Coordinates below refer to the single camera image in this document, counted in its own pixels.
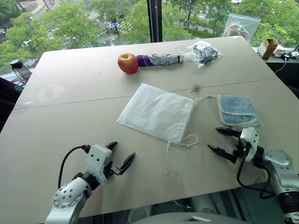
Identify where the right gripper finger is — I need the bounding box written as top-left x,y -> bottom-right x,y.
215,127 -> 242,139
207,144 -> 236,162

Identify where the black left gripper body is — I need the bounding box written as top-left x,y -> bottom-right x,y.
102,160 -> 125,181

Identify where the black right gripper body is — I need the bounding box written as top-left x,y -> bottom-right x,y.
230,135 -> 247,164

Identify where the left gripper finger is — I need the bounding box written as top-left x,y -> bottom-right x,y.
104,141 -> 118,151
118,152 -> 136,175

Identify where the blue cloth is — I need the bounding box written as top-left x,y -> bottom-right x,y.
216,94 -> 263,129

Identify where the clear bag with black-white items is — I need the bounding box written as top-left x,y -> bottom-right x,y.
176,40 -> 224,74

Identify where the clear zip bag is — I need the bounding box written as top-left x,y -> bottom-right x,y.
223,13 -> 261,44

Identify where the dark rounded shape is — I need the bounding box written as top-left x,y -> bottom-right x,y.
127,206 -> 155,224

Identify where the grey robot torso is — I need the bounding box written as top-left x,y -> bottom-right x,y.
133,211 -> 238,224

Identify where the dark side desk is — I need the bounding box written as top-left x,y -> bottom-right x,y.
265,57 -> 299,94

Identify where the red apple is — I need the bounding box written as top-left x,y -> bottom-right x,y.
117,53 -> 140,75

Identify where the small cardboard box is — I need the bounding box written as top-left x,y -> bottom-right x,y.
258,37 -> 280,59

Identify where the white cloth bundle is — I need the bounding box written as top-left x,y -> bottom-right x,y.
273,45 -> 285,58

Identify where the folded grey purple umbrella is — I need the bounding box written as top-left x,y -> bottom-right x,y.
136,53 -> 185,68

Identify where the black round-capped bottle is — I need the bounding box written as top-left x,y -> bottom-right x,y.
9,59 -> 22,70

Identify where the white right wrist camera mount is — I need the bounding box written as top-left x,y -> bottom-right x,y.
239,127 -> 260,163

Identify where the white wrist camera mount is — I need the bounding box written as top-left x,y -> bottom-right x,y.
239,127 -> 260,163
85,144 -> 113,186

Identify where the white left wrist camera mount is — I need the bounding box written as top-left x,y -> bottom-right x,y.
85,144 -> 113,186

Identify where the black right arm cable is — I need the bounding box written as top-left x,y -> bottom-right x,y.
236,154 -> 279,200

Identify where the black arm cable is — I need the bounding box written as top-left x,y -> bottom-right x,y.
236,154 -> 279,200
57,145 -> 91,189

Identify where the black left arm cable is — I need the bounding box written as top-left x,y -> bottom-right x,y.
57,145 -> 91,189

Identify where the white drawstring bag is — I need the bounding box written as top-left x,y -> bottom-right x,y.
116,83 -> 218,154

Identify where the white charger with cable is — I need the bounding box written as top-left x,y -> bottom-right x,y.
273,51 -> 299,76

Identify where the black window frame post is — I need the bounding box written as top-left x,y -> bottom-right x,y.
147,0 -> 163,44

